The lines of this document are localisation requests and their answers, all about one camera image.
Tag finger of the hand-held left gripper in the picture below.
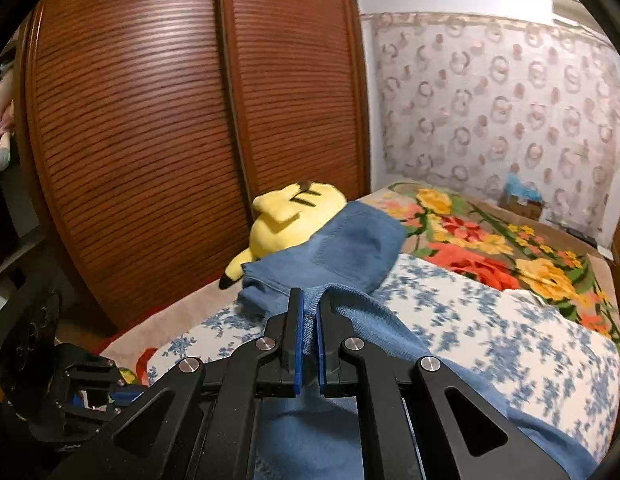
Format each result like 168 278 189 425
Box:
55 345 146 413

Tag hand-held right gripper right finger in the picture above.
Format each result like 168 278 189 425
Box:
314 297 571 480

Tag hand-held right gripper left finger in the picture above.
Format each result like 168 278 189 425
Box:
50 287 316 480

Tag blue denim pants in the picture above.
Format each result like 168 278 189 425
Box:
237 202 598 480

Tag yellow plush toy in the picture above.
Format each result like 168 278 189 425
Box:
219 181 348 290

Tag blue floral bed sheet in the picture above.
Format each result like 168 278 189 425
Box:
147 252 620 463

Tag flower patterned blanket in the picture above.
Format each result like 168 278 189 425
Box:
102 182 618 386

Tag pink doll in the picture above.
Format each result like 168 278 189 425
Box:
0 80 16 171

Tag wooden louvered wardrobe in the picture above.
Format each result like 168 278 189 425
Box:
15 0 373 331

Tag cardboard box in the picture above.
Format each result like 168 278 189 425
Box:
500 195 548 221

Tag blue plastic bag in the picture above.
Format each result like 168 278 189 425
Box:
505 165 541 201

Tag black flat box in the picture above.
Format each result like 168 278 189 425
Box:
565 225 598 247

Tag circle patterned sheer curtain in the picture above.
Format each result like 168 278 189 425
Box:
372 10 620 241

